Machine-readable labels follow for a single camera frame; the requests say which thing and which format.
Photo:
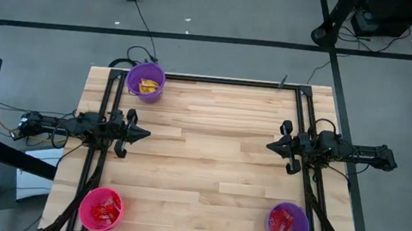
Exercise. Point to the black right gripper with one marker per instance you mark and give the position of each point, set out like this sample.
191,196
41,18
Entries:
301,147

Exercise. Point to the small dark stick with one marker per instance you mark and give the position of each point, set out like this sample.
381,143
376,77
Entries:
283,81

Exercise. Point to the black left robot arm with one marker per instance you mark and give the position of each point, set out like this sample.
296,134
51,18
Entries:
87,123

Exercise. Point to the black equipment case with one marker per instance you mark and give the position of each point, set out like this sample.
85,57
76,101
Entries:
394,12

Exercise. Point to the purple plastic bucket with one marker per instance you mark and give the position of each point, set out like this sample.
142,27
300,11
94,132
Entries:
302,227

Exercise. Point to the black desk beam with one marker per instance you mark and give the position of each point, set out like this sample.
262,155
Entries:
16,158

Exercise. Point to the purple monster-face bucket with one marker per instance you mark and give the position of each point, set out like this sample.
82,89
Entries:
133,78

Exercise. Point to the pink plastic bucket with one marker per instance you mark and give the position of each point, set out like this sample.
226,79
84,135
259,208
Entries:
87,206

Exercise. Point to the black stand with round base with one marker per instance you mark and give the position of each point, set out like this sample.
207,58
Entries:
323,34

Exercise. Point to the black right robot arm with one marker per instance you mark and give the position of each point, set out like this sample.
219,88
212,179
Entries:
369,156

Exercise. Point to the black aluminium table frame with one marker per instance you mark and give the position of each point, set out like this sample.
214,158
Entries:
232,82

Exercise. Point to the white floor panel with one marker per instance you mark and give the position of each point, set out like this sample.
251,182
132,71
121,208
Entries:
37,179

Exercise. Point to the yellow candy bag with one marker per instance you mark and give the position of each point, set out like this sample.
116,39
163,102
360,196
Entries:
150,84
144,90

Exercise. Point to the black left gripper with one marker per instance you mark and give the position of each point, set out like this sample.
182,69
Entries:
123,130

